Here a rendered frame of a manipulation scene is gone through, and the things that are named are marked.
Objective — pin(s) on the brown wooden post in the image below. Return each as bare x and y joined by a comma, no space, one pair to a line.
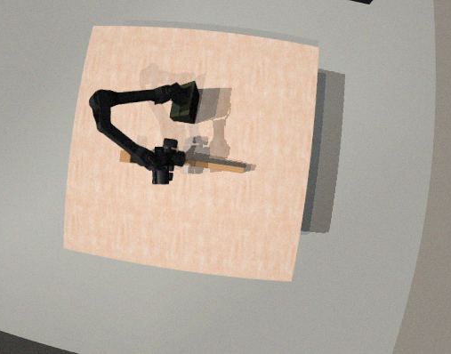
125,157

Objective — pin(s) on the light brown wooden board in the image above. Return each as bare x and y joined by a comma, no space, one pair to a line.
228,168

